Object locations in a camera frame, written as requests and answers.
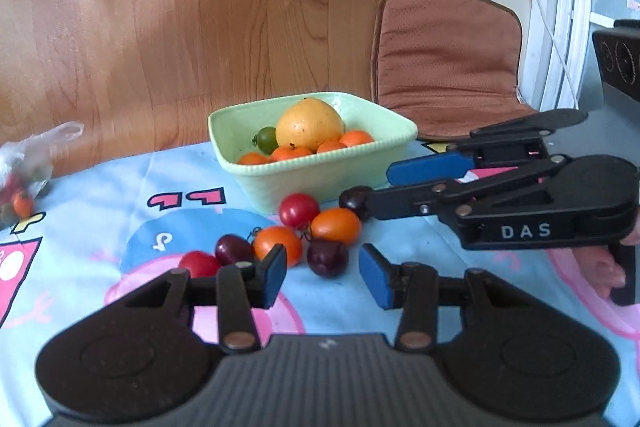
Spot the brown seat cushion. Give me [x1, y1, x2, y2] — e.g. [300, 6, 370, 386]
[371, 0, 540, 142]

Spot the cartoon printed tablecloth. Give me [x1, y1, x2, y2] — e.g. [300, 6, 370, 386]
[0, 134, 640, 427]

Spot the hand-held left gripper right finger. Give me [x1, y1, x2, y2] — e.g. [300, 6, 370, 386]
[358, 243, 543, 353]

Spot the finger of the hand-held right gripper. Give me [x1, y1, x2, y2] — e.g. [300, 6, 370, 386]
[386, 109, 588, 186]
[367, 155, 576, 220]

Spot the light green ribbed bowl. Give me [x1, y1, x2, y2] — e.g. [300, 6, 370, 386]
[208, 92, 418, 214]

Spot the large yellow grapefruit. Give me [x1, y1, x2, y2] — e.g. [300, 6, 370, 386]
[276, 98, 346, 152]

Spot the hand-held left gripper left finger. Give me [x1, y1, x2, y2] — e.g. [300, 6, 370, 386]
[112, 244, 288, 354]

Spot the red tomato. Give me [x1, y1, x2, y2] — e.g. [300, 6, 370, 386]
[178, 251, 221, 279]
[279, 193, 321, 229]

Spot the white door frame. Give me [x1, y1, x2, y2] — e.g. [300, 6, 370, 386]
[530, 0, 598, 110]

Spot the wood-grain panel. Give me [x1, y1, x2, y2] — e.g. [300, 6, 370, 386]
[0, 0, 397, 180]

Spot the person's right hand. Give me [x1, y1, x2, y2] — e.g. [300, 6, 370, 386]
[575, 249, 626, 301]

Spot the clear plastic bag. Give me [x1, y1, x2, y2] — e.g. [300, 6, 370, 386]
[0, 122, 85, 229]

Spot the small green lime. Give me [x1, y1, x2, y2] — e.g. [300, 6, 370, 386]
[252, 127, 279, 155]

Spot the dark red plum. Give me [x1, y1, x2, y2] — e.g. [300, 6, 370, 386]
[215, 234, 256, 266]
[306, 239, 349, 279]
[339, 187, 373, 222]

